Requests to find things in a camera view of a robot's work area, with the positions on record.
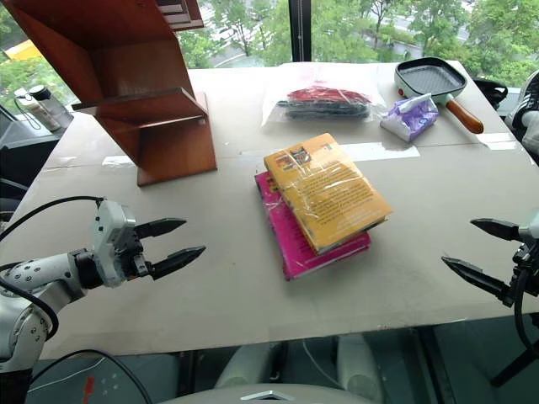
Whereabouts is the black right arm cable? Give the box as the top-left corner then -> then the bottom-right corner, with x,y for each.
513,268 -> 539,361

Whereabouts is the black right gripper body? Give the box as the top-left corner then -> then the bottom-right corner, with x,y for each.
510,240 -> 539,297

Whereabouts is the black and white sneaker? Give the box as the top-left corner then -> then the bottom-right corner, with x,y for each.
504,69 -> 539,166

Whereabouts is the silver robot torso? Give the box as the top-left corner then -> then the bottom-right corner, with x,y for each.
158,388 -> 382,404

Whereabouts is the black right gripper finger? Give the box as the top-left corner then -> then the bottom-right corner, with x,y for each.
469,217 -> 522,242
440,255 -> 517,308

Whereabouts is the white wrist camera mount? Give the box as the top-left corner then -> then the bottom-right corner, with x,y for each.
90,199 -> 137,289
517,208 -> 539,246

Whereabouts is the black window frame post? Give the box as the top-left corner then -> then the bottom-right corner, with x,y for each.
287,0 -> 313,65

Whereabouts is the black side desk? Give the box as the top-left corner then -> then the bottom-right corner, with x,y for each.
0,104 -> 75,220

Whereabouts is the black floor cable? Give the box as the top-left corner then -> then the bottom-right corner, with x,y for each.
29,348 -> 153,404

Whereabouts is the square grill pan wooden handle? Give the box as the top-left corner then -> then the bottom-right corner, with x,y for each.
394,56 -> 484,135

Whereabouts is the purple tissue pack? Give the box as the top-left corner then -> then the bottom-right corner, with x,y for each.
379,92 -> 440,142

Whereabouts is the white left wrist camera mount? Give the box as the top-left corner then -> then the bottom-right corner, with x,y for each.
90,199 -> 137,289

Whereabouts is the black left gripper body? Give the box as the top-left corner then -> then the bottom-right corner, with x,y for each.
112,226 -> 153,282

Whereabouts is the pink wrapped book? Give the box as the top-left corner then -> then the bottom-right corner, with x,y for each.
253,170 -> 372,282

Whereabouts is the brown wooden bookshelf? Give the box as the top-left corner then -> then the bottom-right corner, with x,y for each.
2,0 -> 218,188

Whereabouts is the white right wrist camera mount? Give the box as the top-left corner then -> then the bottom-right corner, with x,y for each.
517,208 -> 539,246

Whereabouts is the orange wrapped book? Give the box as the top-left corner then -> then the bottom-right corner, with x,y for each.
263,132 -> 394,256

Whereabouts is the white rounded robot leg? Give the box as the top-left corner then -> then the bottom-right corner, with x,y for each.
335,333 -> 385,403
213,343 -> 275,391

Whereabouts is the clear bag with black items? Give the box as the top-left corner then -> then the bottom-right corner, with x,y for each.
260,66 -> 387,127

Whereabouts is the clear water bottle black lid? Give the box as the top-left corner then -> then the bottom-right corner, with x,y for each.
13,84 -> 73,133

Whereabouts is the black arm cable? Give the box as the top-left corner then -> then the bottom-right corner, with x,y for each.
0,195 -> 105,245
513,268 -> 539,361

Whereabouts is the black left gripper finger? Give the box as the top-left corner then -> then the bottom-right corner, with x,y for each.
133,217 -> 188,240
147,246 -> 207,282

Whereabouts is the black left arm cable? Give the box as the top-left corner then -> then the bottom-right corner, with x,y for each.
0,195 -> 105,245

